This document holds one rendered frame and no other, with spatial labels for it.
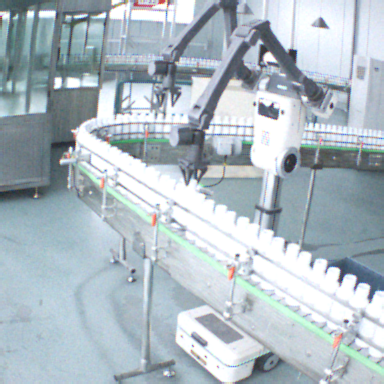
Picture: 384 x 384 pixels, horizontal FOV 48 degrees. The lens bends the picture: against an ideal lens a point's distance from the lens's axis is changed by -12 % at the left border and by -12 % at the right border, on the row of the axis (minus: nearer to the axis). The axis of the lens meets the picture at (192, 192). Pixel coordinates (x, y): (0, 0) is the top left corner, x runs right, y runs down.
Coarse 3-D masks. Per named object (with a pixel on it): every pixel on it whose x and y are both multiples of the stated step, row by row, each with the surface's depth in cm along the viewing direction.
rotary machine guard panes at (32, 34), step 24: (0, 0) 375; (24, 0) 390; (48, 0) 405; (0, 24) 385; (24, 24) 400; (48, 24) 415; (0, 48) 394; (24, 48) 410; (48, 48) 425; (0, 72) 403; (24, 72) 419; (0, 96) 412; (24, 96) 428
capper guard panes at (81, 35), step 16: (64, 16) 600; (80, 16) 615; (96, 16) 629; (64, 32) 610; (80, 32) 625; (96, 32) 639; (64, 48) 619; (80, 48) 634; (96, 48) 649; (64, 64) 629; (80, 64) 644; (96, 64) 659; (64, 80) 638; (80, 80) 653; (96, 80) 668
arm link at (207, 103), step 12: (252, 36) 164; (240, 48) 167; (228, 60) 167; (240, 60) 169; (216, 72) 168; (228, 72) 168; (216, 84) 167; (204, 96) 168; (216, 96) 168; (192, 108) 170; (204, 108) 166; (216, 108) 169; (192, 120) 170
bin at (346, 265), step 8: (328, 264) 177; (336, 264) 181; (344, 264) 185; (352, 264) 182; (360, 264) 178; (344, 272) 186; (352, 272) 182; (360, 272) 178; (368, 272) 175; (376, 272) 171; (360, 280) 179; (368, 280) 175; (376, 280) 171; (376, 288) 172; (368, 296) 175
